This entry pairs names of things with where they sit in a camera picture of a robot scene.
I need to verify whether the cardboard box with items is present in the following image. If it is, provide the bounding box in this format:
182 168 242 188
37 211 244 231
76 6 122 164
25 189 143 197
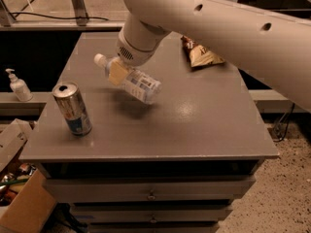
0 119 56 233

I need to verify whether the white pump dispenser bottle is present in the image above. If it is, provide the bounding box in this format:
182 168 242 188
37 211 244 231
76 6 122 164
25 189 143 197
6 68 33 102

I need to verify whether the clear plastic water bottle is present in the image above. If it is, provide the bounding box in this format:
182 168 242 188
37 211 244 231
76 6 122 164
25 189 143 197
94 53 161 105

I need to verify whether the silver blue drink can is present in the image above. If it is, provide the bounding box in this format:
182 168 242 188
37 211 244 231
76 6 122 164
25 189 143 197
52 81 92 136

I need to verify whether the top drawer knob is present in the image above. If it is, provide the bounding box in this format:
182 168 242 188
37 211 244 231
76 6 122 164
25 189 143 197
147 190 156 201

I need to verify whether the drawer knob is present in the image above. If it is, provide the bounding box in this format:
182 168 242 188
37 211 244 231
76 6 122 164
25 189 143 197
147 190 156 201
150 216 157 224

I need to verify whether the black cable on floor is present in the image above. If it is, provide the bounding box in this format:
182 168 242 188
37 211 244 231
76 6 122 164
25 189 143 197
9 11 111 21

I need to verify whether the brown chip bag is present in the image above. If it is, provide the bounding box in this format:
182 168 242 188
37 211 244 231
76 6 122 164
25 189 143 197
181 36 225 68

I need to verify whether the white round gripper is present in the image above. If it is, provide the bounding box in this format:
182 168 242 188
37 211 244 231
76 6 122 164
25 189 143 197
108 15 169 85

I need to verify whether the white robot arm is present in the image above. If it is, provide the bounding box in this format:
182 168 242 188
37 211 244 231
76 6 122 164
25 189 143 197
116 0 311 112

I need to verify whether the grey drawer cabinet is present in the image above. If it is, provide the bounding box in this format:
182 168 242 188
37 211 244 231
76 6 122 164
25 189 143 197
21 32 278 233

